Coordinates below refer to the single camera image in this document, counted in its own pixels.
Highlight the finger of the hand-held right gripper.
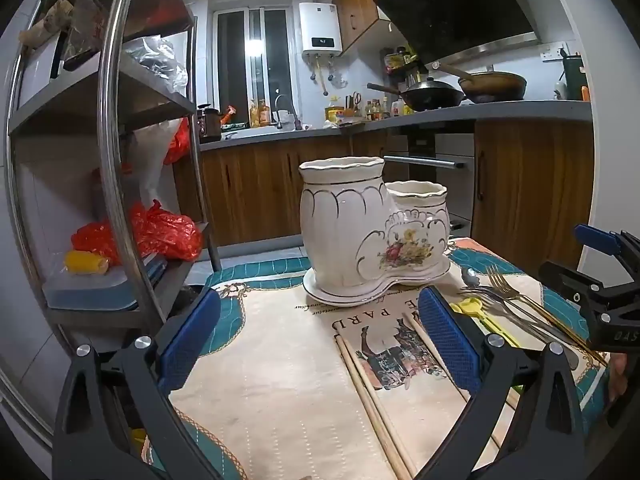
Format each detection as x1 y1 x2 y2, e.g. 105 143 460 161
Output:
573 224 640 275
538 259 608 311

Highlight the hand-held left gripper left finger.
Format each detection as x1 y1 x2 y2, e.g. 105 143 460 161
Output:
52 287 223 480

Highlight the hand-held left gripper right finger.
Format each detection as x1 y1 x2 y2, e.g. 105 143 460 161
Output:
416 286 586 480

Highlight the gold-handled fork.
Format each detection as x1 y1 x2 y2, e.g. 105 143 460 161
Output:
485 264 610 366

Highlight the silver fork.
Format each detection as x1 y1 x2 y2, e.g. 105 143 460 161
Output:
456 286 581 348

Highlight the wooden chopstick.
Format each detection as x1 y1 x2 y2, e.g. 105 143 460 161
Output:
340 337 418 478
402 312 521 411
407 312 521 408
334 335 408 480

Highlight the white floral ceramic utensil holder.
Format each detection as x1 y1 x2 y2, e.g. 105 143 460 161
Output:
298 156 451 308

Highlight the person's right hand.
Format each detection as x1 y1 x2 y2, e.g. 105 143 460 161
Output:
607 352 629 404

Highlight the yellow plastic utensil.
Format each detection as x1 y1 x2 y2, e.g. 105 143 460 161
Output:
449 297 521 348

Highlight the silver spoon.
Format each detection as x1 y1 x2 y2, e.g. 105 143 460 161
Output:
459 266 523 348

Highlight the wooden base cabinet beside oven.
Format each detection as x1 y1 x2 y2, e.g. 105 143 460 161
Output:
472 120 593 281

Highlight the printed tablecloth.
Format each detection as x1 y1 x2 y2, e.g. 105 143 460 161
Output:
167 234 616 480

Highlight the large red plastic bag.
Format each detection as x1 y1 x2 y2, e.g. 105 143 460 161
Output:
71 200 205 267

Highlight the clear plastic container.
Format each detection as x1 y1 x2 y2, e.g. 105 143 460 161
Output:
42 255 166 311

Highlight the yellow corn cob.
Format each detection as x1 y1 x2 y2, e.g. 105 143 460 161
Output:
64 250 110 276

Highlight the steel built-in oven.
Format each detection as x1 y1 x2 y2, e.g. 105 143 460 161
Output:
382 132 476 238

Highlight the wooden base cabinet under sink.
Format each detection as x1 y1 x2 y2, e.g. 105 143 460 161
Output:
172 132 411 248

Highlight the grey kitchen countertop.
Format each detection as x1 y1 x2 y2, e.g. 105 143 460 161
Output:
200 100 593 151

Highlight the dark green countertop appliance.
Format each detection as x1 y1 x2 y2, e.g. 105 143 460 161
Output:
562 52 591 101

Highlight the white hanging plastic bag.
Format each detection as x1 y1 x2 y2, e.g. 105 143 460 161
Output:
132 120 176 206

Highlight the brown frying pan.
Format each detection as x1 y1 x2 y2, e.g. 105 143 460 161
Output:
432 61 528 102

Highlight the small red plastic bag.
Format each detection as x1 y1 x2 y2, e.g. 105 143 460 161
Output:
164 117 192 165

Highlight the dark red pressure cooker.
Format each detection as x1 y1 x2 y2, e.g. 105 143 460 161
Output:
196 104 223 143

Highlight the black wok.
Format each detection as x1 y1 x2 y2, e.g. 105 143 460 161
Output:
367 77 467 112

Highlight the steel shelf rack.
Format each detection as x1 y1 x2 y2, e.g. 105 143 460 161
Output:
0 0 223 356

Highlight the row of sauce bottles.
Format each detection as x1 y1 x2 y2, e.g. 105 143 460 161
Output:
365 97 406 121

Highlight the chrome faucet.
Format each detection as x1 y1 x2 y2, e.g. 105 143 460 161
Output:
274 94 301 131

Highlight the black range hood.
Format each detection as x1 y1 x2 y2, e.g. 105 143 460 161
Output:
372 0 543 66

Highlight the kitchen window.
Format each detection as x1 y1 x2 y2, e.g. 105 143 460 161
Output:
212 6 301 121

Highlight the clear crumpled plastic bag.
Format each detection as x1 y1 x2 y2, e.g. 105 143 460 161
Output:
122 35 190 96

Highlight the clear food packet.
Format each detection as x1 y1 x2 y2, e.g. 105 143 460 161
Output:
65 0 108 71

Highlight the white water heater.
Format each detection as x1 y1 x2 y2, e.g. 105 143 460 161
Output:
299 1 343 57

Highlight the wall spice rack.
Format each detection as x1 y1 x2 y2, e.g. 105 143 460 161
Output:
382 47 428 86

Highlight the wooden wall cabinet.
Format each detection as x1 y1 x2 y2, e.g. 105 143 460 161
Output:
331 0 416 56

